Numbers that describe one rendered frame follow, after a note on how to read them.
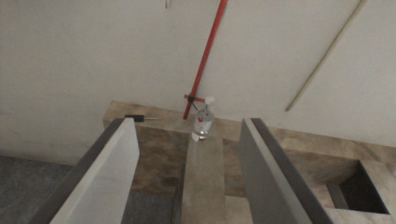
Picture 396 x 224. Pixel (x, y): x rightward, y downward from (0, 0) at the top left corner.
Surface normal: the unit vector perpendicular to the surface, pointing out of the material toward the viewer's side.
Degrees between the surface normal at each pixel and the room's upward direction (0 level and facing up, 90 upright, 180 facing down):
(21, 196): 0
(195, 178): 0
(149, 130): 90
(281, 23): 90
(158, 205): 0
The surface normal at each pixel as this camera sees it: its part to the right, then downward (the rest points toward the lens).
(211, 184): 0.18, -0.69
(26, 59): -0.05, 0.70
